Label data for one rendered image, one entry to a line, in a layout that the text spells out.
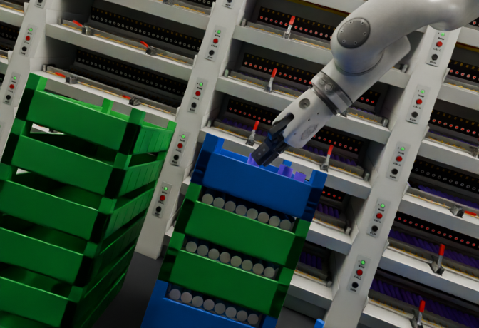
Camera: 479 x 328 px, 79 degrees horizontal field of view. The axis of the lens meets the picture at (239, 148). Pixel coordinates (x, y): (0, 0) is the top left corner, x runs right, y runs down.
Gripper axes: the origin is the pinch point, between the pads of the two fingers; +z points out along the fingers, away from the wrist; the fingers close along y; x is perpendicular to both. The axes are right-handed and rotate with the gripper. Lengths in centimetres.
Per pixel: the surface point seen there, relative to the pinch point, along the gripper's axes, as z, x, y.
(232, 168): 1.9, -3.8, -14.7
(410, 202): -14, -25, 55
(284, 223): 2.7, -14.0, -8.3
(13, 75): 57, 93, -2
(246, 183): 2.0, -6.6, -13.3
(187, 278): 18.4, -12.1, -15.4
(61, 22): 32, 101, 5
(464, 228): -20, -40, 63
